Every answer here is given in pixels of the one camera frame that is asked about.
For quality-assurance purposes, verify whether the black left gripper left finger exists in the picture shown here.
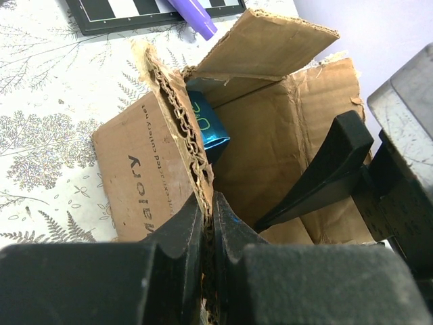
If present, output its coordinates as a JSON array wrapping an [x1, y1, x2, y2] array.
[[1, 196, 203, 324]]

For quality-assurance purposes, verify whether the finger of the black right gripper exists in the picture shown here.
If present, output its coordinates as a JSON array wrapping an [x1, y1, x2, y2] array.
[[253, 110, 373, 232]]

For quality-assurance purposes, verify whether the blue green product box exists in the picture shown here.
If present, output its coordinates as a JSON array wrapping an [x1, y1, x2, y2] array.
[[186, 81, 231, 164]]

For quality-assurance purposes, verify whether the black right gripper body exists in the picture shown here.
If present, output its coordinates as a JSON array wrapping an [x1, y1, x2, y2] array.
[[352, 131, 432, 280]]

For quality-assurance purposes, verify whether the brown cardboard express box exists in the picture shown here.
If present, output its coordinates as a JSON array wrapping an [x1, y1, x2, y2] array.
[[91, 7, 375, 325]]

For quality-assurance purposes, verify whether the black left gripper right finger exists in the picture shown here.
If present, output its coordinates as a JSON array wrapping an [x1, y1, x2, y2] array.
[[213, 193, 430, 324]]

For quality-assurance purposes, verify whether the purple toy microphone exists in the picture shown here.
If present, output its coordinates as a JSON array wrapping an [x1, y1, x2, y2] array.
[[168, 0, 217, 41]]

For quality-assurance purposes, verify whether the black white chessboard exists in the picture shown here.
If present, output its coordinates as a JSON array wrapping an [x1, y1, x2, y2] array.
[[66, 0, 248, 37]]

